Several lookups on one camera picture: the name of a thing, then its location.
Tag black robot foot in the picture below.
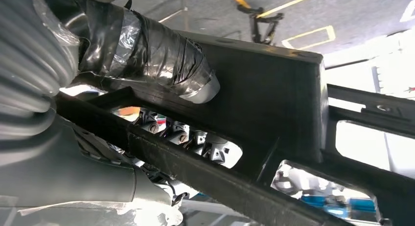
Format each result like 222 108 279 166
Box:
236 4 285 45

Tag small yellow tape rectangle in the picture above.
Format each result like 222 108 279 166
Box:
281 25 336 51

